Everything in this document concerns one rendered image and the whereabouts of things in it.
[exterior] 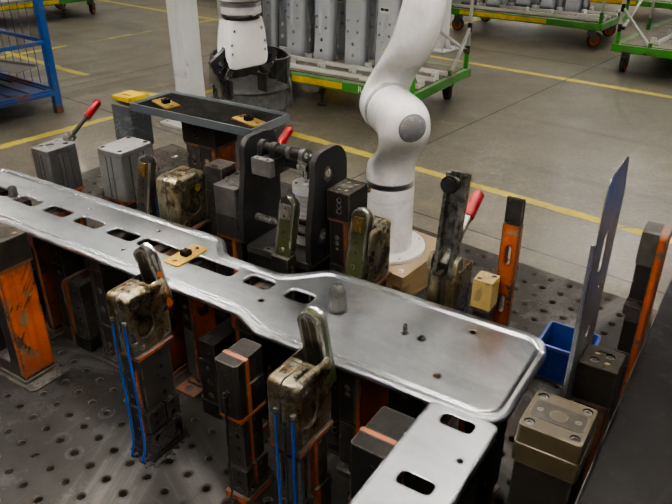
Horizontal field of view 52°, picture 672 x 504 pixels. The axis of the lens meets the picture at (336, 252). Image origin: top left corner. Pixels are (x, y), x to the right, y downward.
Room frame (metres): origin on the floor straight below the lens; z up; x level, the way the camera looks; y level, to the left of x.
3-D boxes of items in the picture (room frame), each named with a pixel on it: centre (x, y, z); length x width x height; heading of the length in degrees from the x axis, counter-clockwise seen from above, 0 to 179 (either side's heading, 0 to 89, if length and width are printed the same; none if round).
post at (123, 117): (1.69, 0.51, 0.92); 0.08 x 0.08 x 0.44; 57
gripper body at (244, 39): (1.47, 0.19, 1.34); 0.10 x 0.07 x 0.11; 132
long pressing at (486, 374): (1.15, 0.30, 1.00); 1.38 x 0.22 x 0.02; 57
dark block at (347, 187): (1.20, -0.02, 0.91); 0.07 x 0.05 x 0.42; 147
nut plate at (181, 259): (1.15, 0.28, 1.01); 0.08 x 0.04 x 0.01; 148
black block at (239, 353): (0.85, 0.15, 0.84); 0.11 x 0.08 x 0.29; 147
